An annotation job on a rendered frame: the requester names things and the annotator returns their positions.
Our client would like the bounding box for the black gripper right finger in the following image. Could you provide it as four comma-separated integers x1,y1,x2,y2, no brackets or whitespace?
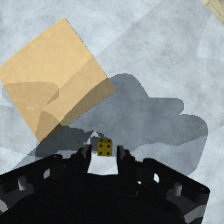
114,145,210,224

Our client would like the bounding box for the yellow die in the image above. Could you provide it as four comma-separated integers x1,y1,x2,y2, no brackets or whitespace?
97,139,112,157

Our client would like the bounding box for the tan square mat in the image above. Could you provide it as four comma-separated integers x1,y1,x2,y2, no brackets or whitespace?
0,18,117,144

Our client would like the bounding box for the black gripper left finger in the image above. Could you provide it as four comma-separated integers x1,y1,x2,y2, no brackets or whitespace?
0,144,92,215

